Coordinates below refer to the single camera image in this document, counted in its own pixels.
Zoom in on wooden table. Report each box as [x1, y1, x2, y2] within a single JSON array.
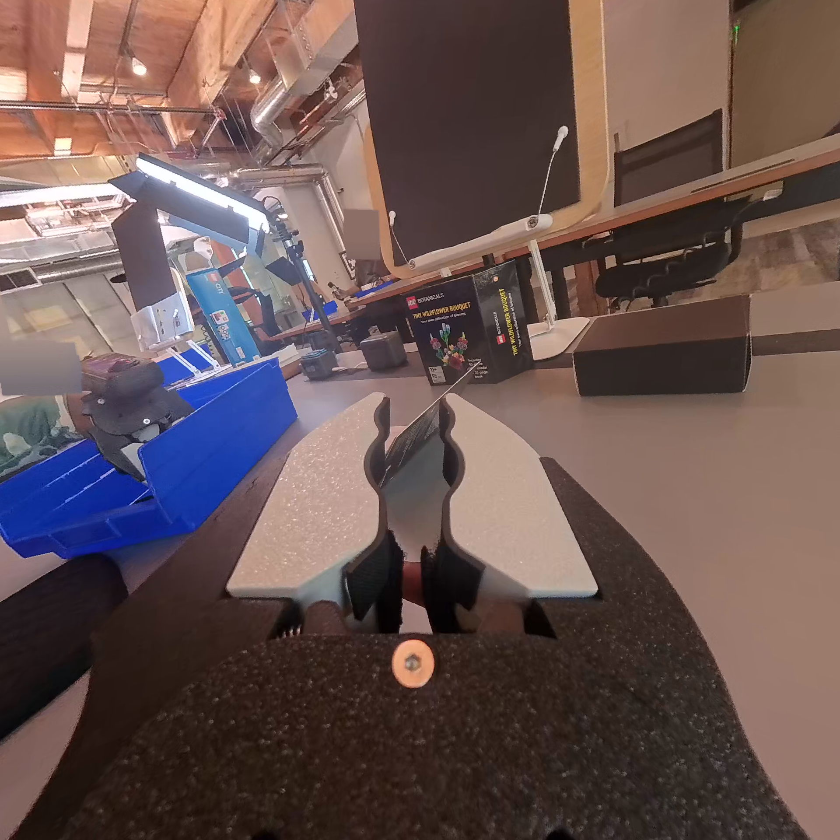
[[348, 136, 840, 316]]

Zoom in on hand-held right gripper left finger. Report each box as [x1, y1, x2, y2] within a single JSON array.
[[226, 392, 404, 618]]

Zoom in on blue plastic bin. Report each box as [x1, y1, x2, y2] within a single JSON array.
[[0, 357, 299, 559]]

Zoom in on black board on white stand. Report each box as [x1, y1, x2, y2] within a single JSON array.
[[355, 0, 618, 364]]

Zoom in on bright studio light panel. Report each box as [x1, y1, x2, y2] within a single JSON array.
[[109, 154, 273, 240]]

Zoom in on person's left forearm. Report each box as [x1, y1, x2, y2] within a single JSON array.
[[0, 394, 82, 476]]

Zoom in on black glossy cardboard box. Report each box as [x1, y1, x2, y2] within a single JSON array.
[[405, 263, 535, 385]]

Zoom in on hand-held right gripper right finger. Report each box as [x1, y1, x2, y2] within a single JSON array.
[[427, 394, 598, 618]]

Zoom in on blue printed carton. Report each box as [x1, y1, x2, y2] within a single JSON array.
[[184, 263, 263, 368]]

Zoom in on grey desk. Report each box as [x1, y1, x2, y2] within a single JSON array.
[[0, 283, 840, 840]]

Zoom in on black office chair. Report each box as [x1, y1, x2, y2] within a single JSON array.
[[595, 109, 739, 312]]

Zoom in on white instruction booklet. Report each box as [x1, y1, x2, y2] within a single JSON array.
[[381, 365, 481, 555]]

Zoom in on matte black box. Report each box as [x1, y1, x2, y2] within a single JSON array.
[[574, 293, 753, 397]]

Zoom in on black mesh cushion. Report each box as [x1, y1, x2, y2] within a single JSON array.
[[0, 552, 130, 739]]

